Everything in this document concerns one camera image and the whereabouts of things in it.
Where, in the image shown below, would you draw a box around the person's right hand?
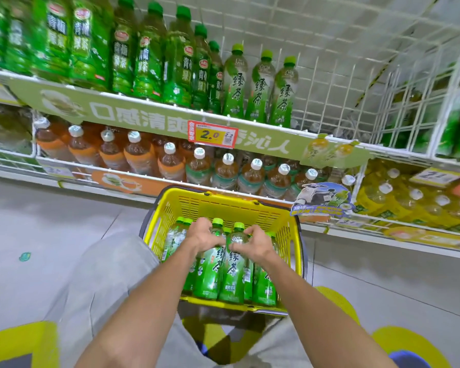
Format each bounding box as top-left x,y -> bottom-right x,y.
229,225 -> 277,265

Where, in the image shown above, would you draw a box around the person's left hand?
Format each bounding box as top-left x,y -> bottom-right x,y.
186,217 -> 227,254

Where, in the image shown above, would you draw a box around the green tea bottle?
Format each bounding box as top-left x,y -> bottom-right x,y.
218,222 -> 251,304
269,56 -> 300,129
222,43 -> 249,119
245,50 -> 276,124
193,217 -> 226,300

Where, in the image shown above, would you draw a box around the person's right forearm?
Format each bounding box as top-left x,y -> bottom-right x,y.
259,255 -> 397,368

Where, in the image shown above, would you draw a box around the person's left forearm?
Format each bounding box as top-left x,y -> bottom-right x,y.
75,243 -> 200,368

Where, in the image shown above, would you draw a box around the yellow plastic shopping basket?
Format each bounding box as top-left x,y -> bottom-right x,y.
140,186 -> 308,317

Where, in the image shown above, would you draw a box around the group of green tea bottles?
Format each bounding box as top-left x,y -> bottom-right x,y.
161,216 -> 280,307

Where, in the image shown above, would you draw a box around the row of brown tea bottles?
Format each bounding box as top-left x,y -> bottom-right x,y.
186,146 -> 330,202

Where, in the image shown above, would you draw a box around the red and yellow price tag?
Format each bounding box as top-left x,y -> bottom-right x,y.
188,120 -> 239,149

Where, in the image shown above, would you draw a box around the scooter promo sign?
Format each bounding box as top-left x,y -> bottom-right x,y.
290,182 -> 356,223

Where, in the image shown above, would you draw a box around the orange shelf banner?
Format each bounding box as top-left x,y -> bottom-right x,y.
90,170 -> 166,198

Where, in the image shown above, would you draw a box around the row of orange label bottles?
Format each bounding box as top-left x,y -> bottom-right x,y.
34,117 -> 187,183

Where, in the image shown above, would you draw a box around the green shelf banner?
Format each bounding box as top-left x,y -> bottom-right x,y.
8,78 -> 372,170

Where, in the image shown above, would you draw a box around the white price tag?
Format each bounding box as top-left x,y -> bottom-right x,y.
42,164 -> 76,179

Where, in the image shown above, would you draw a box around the row of yellow drink bottles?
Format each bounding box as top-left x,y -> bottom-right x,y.
353,161 -> 460,235

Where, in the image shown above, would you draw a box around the row of dark green bottles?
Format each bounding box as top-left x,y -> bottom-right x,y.
0,0 -> 225,114

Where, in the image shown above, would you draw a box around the green drink packs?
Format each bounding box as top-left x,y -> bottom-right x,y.
381,73 -> 460,160

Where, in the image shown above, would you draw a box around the white wire shelf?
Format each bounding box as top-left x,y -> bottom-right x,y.
0,0 -> 460,262

